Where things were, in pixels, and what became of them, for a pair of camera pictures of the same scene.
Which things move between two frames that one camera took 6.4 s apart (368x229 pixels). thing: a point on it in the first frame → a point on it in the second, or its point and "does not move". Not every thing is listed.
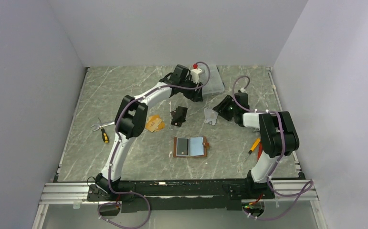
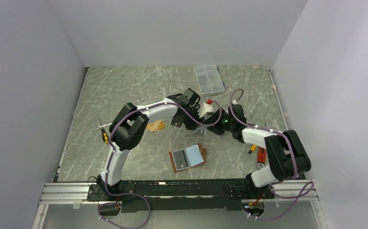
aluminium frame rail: (299, 192) does not move
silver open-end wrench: (97, 126) does not move
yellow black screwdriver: (104, 135) does not move
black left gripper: (195, 96) → (190, 125)
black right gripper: (221, 107) → (215, 118)
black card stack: (179, 116) does not move
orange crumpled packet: (154, 123) does not move
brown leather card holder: (197, 147) → (192, 156)
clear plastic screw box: (210, 79) does not move
